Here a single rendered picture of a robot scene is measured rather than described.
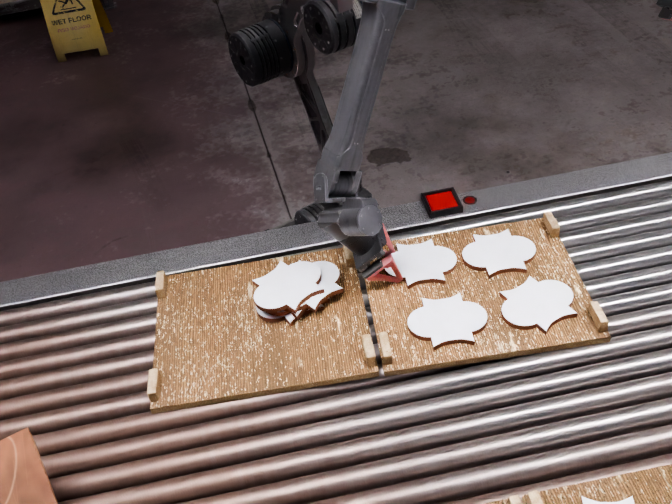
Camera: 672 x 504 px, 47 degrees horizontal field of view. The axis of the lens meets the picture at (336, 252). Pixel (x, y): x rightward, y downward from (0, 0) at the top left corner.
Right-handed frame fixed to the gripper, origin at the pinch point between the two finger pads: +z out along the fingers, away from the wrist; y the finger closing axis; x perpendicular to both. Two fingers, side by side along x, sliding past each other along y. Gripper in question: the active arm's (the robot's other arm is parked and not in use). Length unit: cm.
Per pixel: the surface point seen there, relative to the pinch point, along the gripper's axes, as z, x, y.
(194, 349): -23.6, 33.1, -13.1
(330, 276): -9.9, 9.0, -2.8
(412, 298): 2.0, -0.9, -8.8
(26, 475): -46, 45, -43
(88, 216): 10, 147, 165
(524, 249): 15.7, -21.0, -1.2
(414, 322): 0.3, -0.9, -16.2
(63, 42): -17, 166, 324
